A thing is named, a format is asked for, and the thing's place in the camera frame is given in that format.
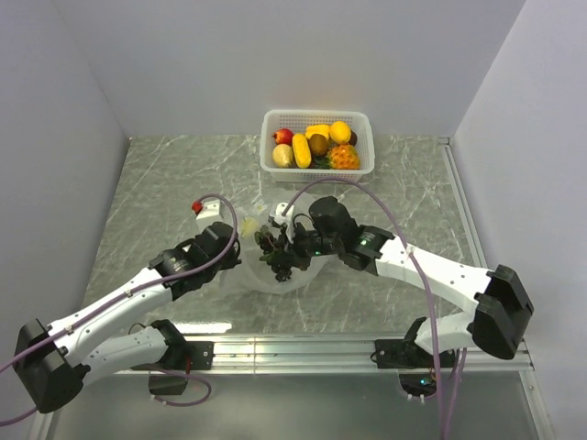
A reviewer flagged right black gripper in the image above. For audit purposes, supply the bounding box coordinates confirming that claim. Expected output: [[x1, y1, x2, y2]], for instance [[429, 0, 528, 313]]
[[273, 218, 342, 271]]

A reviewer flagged dark purple grape bunch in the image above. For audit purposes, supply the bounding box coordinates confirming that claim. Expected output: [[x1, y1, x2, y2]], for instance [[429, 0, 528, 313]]
[[254, 225, 298, 282]]

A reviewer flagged transparent plastic bag with fruit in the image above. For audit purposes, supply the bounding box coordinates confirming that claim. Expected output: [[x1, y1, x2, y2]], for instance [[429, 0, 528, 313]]
[[220, 200, 333, 294]]

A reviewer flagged yellow fruit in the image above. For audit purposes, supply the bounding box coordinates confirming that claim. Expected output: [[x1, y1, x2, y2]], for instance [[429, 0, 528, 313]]
[[292, 133, 313, 169], [329, 121, 352, 145]]

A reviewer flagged orange spiky pineapple toy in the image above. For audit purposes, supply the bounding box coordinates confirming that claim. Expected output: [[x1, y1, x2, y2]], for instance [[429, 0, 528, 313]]
[[315, 144, 360, 171]]

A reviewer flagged brown kiwi fruit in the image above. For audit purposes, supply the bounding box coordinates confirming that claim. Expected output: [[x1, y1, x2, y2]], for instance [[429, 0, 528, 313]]
[[308, 134, 329, 157]]

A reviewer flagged yellow bell pepper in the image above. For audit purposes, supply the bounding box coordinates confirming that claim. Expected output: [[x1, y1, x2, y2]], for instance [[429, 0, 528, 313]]
[[305, 124, 330, 140]]

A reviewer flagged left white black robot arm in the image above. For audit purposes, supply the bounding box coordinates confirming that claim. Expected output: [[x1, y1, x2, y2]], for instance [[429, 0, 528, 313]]
[[13, 222, 240, 413]]

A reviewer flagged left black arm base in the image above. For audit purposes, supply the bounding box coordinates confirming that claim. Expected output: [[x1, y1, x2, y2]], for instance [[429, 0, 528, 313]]
[[128, 320, 215, 398]]

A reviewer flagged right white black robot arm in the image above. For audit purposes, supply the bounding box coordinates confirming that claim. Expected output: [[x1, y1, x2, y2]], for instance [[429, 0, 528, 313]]
[[292, 196, 534, 367]]

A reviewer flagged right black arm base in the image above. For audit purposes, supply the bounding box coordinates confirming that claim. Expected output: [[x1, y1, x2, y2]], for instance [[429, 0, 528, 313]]
[[370, 339, 437, 400]]

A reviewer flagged dark purple passion fruit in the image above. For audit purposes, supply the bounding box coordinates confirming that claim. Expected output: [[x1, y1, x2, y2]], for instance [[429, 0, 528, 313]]
[[349, 131, 358, 146]]

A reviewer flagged yellow lemon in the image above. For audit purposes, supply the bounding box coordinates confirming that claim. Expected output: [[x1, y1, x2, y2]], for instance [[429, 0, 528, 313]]
[[271, 144, 294, 169]]

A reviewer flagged red apple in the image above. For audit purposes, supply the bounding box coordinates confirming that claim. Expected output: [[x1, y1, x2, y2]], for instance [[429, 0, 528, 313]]
[[272, 128, 294, 146]]

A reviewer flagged white perforated plastic basket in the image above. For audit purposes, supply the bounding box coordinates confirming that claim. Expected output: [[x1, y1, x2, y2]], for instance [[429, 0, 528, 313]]
[[259, 109, 375, 182]]

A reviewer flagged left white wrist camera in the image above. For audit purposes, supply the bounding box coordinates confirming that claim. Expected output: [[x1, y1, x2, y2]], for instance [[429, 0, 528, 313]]
[[192, 198, 224, 232]]

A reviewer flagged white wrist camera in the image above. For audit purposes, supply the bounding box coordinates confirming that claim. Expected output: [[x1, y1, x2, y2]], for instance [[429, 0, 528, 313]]
[[192, 198, 224, 232], [268, 202, 294, 244]]

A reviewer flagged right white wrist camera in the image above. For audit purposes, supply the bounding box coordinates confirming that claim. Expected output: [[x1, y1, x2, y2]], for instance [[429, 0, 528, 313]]
[[268, 202, 294, 244]]

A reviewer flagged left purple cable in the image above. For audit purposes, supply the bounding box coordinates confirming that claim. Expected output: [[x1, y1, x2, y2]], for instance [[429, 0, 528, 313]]
[[0, 192, 239, 425]]

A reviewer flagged aluminium mounting rail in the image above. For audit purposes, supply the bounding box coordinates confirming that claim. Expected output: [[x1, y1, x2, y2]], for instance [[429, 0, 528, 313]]
[[27, 332, 536, 440]]

